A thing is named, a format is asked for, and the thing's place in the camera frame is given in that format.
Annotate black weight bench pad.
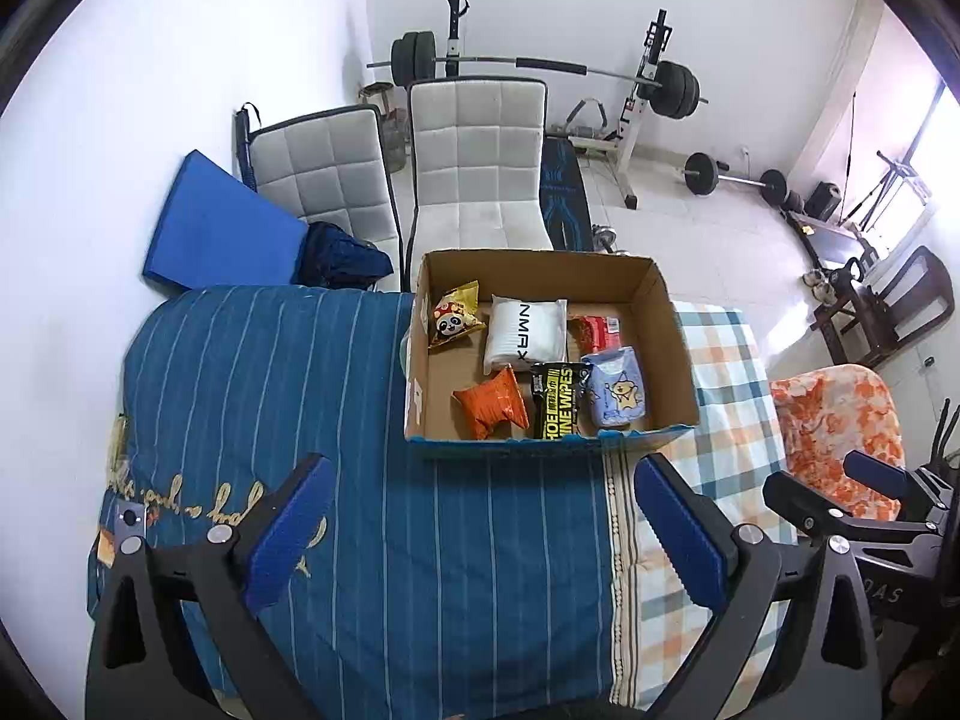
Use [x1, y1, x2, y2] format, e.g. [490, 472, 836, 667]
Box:
[538, 135, 593, 250]

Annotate blue smartphone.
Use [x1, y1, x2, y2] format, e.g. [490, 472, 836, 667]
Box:
[112, 501, 149, 542]

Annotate black bag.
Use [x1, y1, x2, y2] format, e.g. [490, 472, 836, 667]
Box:
[232, 101, 263, 188]

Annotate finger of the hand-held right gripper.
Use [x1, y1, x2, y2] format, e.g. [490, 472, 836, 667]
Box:
[763, 471, 863, 537]
[842, 450, 938, 522]

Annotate dark low table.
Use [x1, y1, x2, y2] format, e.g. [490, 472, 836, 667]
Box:
[787, 206, 886, 271]

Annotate yellow snack packet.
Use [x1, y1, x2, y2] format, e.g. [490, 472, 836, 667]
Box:
[427, 280, 487, 350]

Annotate grey exercise handle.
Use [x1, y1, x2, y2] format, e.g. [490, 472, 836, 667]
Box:
[566, 97, 612, 140]

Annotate black router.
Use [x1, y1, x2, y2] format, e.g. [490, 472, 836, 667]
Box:
[930, 403, 960, 466]

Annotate orange snack packet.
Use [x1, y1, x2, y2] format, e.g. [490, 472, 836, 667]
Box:
[451, 365, 530, 441]

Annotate blue foam mat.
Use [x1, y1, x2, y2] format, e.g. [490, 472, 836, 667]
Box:
[142, 148, 312, 292]

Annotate light blue tissue pack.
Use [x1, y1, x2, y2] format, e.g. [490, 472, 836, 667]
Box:
[581, 345, 646, 432]

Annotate blue striped blanket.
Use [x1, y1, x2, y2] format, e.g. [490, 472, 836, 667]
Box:
[86, 285, 638, 717]

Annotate long barbell with black plates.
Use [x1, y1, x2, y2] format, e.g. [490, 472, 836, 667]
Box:
[366, 30, 710, 121]

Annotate dark blue cloth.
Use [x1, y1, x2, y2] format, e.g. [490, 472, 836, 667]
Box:
[296, 221, 395, 290]

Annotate white padded chair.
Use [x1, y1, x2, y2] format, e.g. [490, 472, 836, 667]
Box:
[405, 77, 554, 293]
[247, 105, 402, 293]

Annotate cardboard box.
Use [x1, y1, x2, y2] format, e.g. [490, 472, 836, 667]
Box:
[403, 247, 702, 460]

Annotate orange patterned cushion seat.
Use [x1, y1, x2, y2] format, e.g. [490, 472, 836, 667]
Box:
[769, 364, 907, 522]

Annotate black wipes packet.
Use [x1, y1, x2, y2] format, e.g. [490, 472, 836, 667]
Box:
[529, 361, 593, 441]

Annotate white barbell rack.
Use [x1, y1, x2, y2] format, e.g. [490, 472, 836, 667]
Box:
[442, 0, 676, 211]

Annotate dark wooden chair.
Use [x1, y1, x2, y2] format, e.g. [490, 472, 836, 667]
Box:
[814, 244, 950, 368]

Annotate short barbell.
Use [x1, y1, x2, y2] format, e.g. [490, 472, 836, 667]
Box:
[684, 152, 788, 203]

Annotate white tissue pack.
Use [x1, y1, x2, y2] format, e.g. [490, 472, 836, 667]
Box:
[482, 295, 569, 374]

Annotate checked bed sheet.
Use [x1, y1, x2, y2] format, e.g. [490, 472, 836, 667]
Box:
[604, 301, 796, 713]

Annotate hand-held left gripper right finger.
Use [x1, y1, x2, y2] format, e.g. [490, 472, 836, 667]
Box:
[634, 454, 882, 720]

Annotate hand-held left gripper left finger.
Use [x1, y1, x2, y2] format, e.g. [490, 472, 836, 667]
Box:
[84, 454, 336, 720]

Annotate black metal stand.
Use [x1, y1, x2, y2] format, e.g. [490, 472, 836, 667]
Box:
[847, 150, 935, 233]

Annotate red snack packet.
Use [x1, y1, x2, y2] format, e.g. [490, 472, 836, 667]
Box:
[568, 315, 625, 353]

